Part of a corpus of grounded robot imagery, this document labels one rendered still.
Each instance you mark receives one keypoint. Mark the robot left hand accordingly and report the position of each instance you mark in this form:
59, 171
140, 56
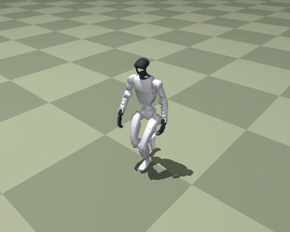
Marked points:
161, 130

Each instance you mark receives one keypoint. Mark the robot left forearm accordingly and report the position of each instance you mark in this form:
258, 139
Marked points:
164, 112

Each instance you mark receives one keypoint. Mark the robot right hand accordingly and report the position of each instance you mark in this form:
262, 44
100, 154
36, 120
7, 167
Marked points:
119, 118

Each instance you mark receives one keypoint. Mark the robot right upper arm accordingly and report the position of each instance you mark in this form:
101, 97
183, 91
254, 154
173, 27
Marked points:
129, 86

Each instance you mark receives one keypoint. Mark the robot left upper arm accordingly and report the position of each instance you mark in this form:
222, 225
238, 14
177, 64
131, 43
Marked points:
158, 86

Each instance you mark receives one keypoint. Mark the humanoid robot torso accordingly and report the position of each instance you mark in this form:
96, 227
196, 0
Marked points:
146, 95

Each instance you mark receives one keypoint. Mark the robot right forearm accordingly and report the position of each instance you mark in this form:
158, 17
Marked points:
123, 103

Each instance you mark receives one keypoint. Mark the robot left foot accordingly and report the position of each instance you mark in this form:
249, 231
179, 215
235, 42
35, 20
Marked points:
145, 164

